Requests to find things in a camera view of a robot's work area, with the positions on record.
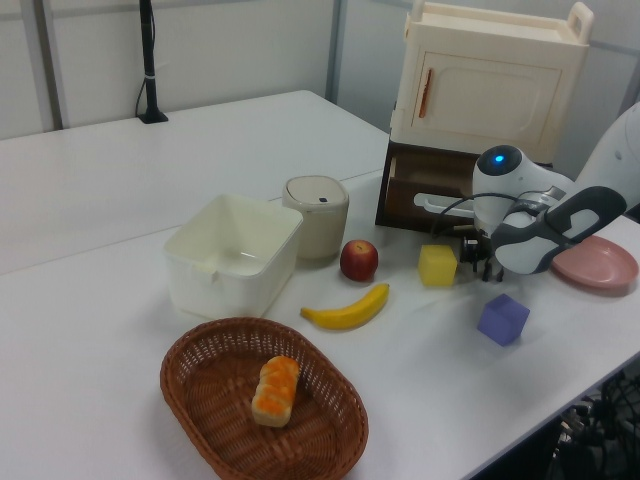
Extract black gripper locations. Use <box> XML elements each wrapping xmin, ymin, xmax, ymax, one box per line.
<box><xmin>459</xmin><ymin>233</ymin><xmax>505</xmax><ymax>282</ymax></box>

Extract wooden drawer with dark front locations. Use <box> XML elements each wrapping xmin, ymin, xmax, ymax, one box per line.
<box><xmin>374</xmin><ymin>154</ymin><xmax>489</xmax><ymax>237</ymax></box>

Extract cream toy cabinet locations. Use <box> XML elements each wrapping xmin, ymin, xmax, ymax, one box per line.
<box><xmin>389</xmin><ymin>0</ymin><xmax>595</xmax><ymax>156</ymax></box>

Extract purple cube block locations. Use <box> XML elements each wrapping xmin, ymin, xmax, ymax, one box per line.
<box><xmin>476</xmin><ymin>293</ymin><xmax>531</xmax><ymax>347</ymax></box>

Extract yellow cube block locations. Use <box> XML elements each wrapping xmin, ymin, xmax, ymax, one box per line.
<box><xmin>417</xmin><ymin>243</ymin><xmax>459</xmax><ymax>287</ymax></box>

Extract pink plastic plate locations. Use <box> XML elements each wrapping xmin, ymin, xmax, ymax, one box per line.
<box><xmin>550</xmin><ymin>234</ymin><xmax>640</xmax><ymax>296</ymax></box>

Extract red apple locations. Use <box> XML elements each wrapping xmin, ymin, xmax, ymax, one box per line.
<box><xmin>339</xmin><ymin>239</ymin><xmax>380</xmax><ymax>282</ymax></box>

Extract yellow banana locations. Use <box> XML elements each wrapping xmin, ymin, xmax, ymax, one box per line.
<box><xmin>299</xmin><ymin>282</ymin><xmax>391</xmax><ymax>331</ymax></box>

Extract small beige lidded trash can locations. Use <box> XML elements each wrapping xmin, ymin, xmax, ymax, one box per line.
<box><xmin>281</xmin><ymin>175</ymin><xmax>350</xmax><ymax>260</ymax></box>

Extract orange glazed bread loaf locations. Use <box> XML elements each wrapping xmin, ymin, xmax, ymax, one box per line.
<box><xmin>251</xmin><ymin>355</ymin><xmax>301</xmax><ymax>429</ymax></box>

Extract cream open plastic bin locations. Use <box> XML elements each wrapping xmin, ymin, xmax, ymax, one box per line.
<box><xmin>163</xmin><ymin>193</ymin><xmax>305</xmax><ymax>321</ymax></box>

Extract brown wicker basket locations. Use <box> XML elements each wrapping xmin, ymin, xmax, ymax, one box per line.
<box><xmin>159</xmin><ymin>317</ymin><xmax>370</xmax><ymax>480</ymax></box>

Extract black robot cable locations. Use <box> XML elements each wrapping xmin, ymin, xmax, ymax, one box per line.
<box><xmin>430</xmin><ymin>192</ymin><xmax>576</xmax><ymax>246</ymax></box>

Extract white drawer handle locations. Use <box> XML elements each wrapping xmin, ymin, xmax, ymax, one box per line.
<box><xmin>412</xmin><ymin>192</ymin><xmax>476</xmax><ymax>219</ymax></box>

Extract black tangled cables under table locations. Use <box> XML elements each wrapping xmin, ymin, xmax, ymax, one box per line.
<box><xmin>549</xmin><ymin>369</ymin><xmax>640</xmax><ymax>480</ymax></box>

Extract tan storage box door handle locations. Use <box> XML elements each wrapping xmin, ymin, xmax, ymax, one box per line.
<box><xmin>418</xmin><ymin>68</ymin><xmax>434</xmax><ymax>119</ymax></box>

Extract black camera stand pole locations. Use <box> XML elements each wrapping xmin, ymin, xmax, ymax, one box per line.
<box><xmin>135</xmin><ymin>0</ymin><xmax>170</xmax><ymax>125</ymax></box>

